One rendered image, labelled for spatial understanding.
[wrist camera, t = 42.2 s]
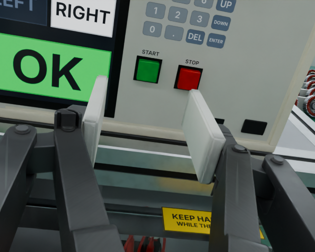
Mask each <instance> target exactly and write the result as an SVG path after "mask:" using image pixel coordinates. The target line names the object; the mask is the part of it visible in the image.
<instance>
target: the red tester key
mask: <svg viewBox="0 0 315 252"><path fill-rule="evenodd" d="M200 76H201V72H200V71H199V70H193V69H187V68H181V69H180V73H179V77H178V81H177V88H178V89H184V90H190V91H191V90H192V89H194V90H197V87H198V83H199V79H200Z"/></svg>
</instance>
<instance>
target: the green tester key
mask: <svg viewBox="0 0 315 252"><path fill-rule="evenodd" d="M159 66H160V64H159V62H158V61H152V60H147V59H139V62H138V68H137V74H136V79H137V80H140V81H146V82H153V83H156V81H157V76H158V71H159Z"/></svg>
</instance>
